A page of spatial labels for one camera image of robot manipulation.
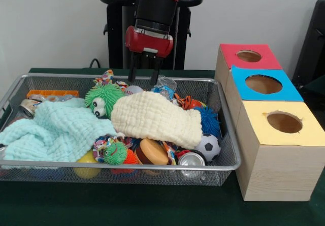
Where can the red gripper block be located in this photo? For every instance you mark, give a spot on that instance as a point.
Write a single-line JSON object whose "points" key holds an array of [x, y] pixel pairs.
{"points": [[149, 44]]}

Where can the crushed clear plastic bottle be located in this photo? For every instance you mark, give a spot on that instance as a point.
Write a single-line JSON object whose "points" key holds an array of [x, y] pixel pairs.
{"points": [[166, 86]]}

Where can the cream waffle cloth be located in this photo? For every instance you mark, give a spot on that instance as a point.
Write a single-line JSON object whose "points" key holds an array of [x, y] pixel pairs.
{"points": [[152, 116]]}

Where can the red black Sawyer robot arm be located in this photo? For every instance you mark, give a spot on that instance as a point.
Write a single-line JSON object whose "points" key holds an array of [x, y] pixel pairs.
{"points": [[157, 7]]}

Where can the shallow metal mesh bin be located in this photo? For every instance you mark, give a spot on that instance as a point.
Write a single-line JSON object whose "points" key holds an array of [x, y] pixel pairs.
{"points": [[165, 179]]}

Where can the wooden box with three holes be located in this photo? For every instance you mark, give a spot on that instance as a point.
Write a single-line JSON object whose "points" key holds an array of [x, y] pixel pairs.
{"points": [[279, 172]]}

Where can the white baseball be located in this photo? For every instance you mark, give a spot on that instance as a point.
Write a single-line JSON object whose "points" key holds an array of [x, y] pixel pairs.
{"points": [[132, 90]]}

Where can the large green spiky eyed toy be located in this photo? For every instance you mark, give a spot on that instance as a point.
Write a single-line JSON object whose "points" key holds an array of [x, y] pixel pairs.
{"points": [[106, 96]]}

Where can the blue spiky ball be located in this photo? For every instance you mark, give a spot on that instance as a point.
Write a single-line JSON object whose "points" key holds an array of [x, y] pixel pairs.
{"points": [[209, 120]]}

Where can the small green spiky toy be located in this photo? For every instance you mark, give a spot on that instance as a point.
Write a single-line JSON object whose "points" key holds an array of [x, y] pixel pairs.
{"points": [[115, 153]]}

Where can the orange plastic block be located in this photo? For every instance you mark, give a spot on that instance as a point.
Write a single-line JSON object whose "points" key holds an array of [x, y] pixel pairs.
{"points": [[50, 93]]}

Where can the silver drink can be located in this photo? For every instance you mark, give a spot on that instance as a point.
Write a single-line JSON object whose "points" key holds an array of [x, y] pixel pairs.
{"points": [[190, 158]]}

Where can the black white soccer ball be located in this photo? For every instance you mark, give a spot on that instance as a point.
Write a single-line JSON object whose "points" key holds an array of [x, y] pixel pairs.
{"points": [[208, 147]]}

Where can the mint green waffle cloth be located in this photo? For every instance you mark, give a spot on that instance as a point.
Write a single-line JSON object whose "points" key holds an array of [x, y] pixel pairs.
{"points": [[58, 132]]}

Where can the dark green tablecloth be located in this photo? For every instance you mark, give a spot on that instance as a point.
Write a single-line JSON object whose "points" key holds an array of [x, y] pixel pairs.
{"points": [[127, 205]]}

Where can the black stand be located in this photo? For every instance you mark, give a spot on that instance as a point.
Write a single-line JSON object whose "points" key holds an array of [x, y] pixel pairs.
{"points": [[314, 33]]}

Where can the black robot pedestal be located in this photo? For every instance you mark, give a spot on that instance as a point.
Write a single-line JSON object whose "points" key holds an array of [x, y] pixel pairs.
{"points": [[114, 45]]}

